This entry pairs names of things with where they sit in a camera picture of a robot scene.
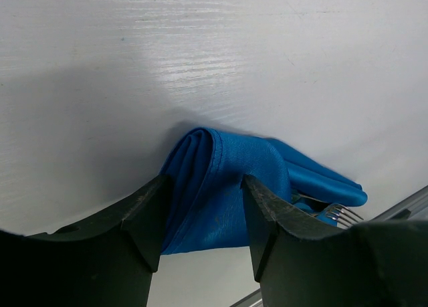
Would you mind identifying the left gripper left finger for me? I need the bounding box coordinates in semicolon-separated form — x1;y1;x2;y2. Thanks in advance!
1;175;173;306

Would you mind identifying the blue cloth napkin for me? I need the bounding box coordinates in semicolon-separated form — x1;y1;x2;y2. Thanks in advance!
161;127;368;255

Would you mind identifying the silver metal fork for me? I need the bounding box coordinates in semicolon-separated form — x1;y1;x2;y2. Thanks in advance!
294;193;364;229

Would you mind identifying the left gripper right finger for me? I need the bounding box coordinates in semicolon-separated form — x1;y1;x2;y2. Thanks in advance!
241;175;427;306

